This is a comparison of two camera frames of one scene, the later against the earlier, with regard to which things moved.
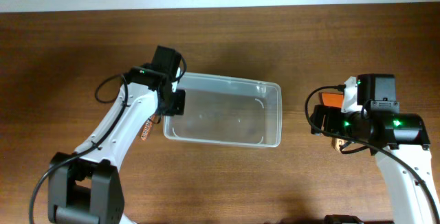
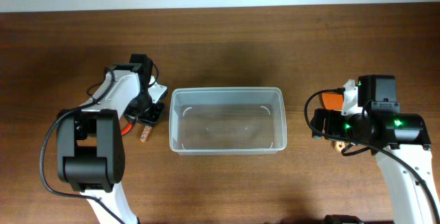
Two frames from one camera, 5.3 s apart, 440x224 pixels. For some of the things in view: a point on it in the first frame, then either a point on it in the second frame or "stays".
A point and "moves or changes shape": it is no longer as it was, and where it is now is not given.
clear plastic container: x=228 y=110 moves or changes shape
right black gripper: x=331 y=115 stays
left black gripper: x=180 y=107 -> x=154 y=117
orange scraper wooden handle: x=333 y=100 stays
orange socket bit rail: x=144 y=133 stays
